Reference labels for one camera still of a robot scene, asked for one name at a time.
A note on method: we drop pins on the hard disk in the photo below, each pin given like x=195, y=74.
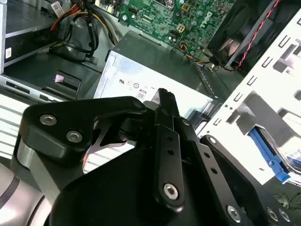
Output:
x=265, y=150

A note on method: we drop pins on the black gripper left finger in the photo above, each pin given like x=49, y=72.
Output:
x=70, y=113

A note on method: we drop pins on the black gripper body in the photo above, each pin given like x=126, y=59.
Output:
x=113, y=188

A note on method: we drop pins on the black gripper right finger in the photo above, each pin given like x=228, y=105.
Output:
x=211, y=164

